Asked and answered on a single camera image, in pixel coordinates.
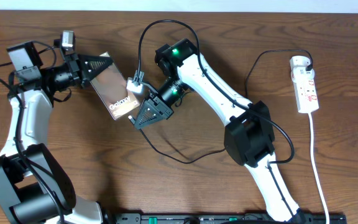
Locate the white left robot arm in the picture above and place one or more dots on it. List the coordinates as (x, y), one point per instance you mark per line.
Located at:
(33, 186)

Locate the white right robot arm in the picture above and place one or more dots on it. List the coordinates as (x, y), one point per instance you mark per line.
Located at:
(248, 136)

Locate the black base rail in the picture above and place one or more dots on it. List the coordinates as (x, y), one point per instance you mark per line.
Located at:
(136, 218)

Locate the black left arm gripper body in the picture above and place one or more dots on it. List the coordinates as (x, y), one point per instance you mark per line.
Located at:
(76, 69)

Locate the white power strip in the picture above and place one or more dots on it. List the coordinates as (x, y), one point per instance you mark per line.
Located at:
(305, 94)

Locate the white USB wall charger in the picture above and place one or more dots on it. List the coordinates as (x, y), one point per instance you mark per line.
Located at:
(300, 70)

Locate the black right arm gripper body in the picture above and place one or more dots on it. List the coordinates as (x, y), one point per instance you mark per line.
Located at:
(171, 91)

